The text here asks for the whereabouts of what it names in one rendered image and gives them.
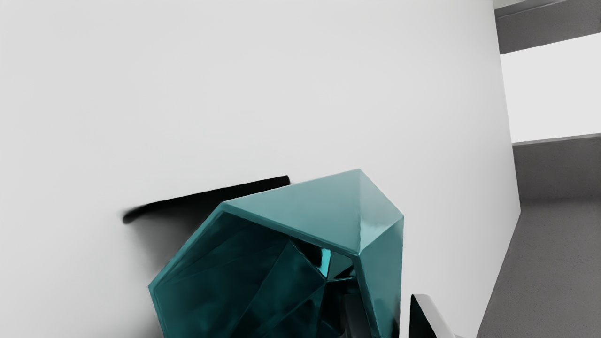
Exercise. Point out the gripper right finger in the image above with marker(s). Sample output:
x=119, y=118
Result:
x=425, y=321

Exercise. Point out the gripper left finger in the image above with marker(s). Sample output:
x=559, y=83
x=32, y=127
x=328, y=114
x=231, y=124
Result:
x=353, y=319

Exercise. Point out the teal faceted mug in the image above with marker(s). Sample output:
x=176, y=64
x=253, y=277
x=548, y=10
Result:
x=305, y=211

